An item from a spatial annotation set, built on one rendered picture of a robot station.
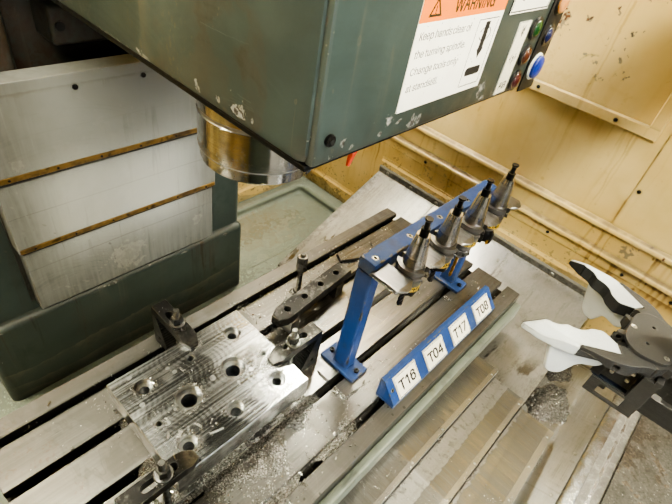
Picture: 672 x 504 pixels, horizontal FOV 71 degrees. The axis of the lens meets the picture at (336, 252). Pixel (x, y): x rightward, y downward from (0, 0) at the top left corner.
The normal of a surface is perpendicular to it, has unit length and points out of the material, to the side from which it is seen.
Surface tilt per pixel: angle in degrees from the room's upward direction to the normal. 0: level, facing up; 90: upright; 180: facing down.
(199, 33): 90
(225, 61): 90
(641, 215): 90
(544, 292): 24
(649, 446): 0
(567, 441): 17
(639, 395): 90
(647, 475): 0
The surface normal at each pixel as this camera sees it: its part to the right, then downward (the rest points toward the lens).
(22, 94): 0.72, 0.54
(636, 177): -0.68, 0.39
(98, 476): 0.15, -0.74
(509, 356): -0.14, -0.52
